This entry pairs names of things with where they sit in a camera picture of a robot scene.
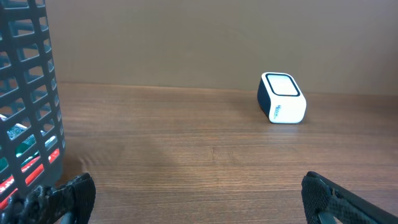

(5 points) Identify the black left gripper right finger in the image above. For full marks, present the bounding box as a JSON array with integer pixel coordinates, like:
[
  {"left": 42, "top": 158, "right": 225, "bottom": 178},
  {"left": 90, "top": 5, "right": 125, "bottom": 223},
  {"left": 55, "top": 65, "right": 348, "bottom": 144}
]
[{"left": 301, "top": 171, "right": 397, "bottom": 224}]

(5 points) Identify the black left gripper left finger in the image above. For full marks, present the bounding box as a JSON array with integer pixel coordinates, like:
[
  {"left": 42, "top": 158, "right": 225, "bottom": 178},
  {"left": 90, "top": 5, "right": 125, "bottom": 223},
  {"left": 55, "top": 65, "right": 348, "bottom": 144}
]
[{"left": 1, "top": 173, "right": 96, "bottom": 224}]

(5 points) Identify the green 3M gloves package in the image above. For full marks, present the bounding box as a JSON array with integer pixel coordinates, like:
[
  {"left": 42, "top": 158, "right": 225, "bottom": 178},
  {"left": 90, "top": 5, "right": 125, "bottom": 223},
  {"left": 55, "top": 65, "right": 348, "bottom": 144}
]
[{"left": 1, "top": 123, "right": 39, "bottom": 170}]

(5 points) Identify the white barcode scanner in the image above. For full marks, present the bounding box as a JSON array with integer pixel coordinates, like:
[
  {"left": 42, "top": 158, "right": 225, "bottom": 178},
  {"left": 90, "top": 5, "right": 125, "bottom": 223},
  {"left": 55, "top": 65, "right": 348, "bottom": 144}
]
[{"left": 257, "top": 72, "right": 307, "bottom": 124}]

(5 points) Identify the grey plastic shopping basket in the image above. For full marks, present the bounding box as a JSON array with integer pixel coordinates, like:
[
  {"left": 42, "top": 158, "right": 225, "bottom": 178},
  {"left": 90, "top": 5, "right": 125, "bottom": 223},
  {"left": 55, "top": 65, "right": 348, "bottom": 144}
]
[{"left": 1, "top": 0, "right": 65, "bottom": 208}]

